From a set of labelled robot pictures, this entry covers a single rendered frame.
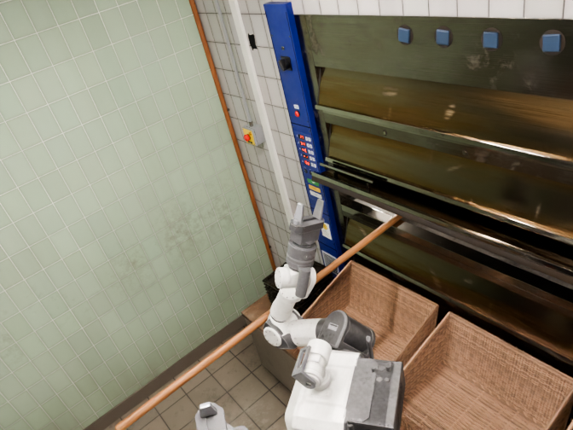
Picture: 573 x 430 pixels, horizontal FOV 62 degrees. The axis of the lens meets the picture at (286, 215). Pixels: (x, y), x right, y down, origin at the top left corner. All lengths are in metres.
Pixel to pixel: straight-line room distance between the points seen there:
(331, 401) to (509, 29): 1.11
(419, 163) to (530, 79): 0.56
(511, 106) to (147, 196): 1.97
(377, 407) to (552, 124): 0.92
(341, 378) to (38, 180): 1.82
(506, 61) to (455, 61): 0.17
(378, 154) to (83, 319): 1.90
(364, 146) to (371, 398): 1.13
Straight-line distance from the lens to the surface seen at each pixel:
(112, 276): 2.94
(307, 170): 2.44
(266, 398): 3.17
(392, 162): 2.00
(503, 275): 1.97
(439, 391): 2.33
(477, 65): 1.61
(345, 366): 1.40
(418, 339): 2.28
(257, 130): 2.67
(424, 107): 1.78
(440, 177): 1.87
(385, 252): 2.36
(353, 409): 1.32
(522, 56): 1.53
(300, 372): 1.25
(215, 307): 3.40
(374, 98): 1.92
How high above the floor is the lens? 2.49
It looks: 33 degrees down
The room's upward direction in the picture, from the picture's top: 15 degrees counter-clockwise
